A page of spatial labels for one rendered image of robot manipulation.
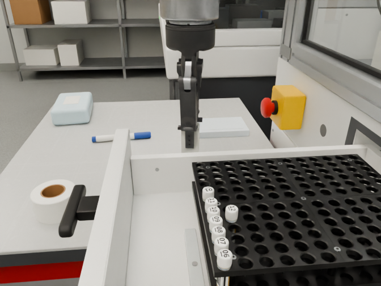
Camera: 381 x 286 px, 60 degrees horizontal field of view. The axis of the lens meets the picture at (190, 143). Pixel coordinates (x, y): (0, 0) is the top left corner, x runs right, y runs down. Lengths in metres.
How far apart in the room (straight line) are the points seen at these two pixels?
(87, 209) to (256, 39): 0.90
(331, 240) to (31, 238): 0.42
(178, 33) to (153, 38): 4.00
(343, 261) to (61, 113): 0.75
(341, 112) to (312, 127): 0.10
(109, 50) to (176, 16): 4.09
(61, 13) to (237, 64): 3.17
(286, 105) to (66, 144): 0.50
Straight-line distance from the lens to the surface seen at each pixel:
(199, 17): 0.48
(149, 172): 0.46
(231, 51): 1.12
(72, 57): 4.23
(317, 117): 0.63
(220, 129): 0.81
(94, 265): 0.26
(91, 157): 0.75
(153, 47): 4.51
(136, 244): 0.40
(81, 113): 0.91
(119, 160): 0.38
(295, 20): 0.74
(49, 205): 0.56
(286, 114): 0.66
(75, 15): 4.08
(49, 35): 4.69
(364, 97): 0.52
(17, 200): 0.66
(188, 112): 0.51
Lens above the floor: 1.11
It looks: 27 degrees down
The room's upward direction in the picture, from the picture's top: straight up
